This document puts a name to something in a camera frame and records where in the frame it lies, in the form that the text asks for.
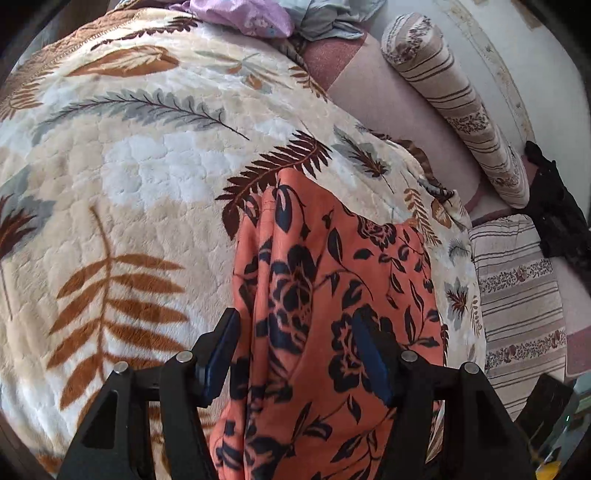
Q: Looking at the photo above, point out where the cream leaf-pattern fleece blanket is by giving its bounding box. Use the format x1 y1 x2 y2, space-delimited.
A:
1 8 486 479

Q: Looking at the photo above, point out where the striped bolster pillow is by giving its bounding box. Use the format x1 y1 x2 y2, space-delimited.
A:
381 13 530 209

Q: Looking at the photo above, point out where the orange floral garment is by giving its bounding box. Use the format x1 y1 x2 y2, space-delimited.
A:
209 169 445 479

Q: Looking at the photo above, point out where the pink mattress sheet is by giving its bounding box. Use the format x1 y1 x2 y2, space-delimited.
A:
301 34 512 225

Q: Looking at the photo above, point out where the black cloth by wall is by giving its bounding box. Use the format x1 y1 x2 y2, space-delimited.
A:
523 141 590 284

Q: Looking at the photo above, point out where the striped floral pillow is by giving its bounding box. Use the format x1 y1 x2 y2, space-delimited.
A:
470 215 567 418

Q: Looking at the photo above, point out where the purple floral cloth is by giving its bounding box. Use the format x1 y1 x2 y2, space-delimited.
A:
168 0 294 39

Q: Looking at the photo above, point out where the grey pillow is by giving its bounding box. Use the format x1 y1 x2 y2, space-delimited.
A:
276 0 386 42

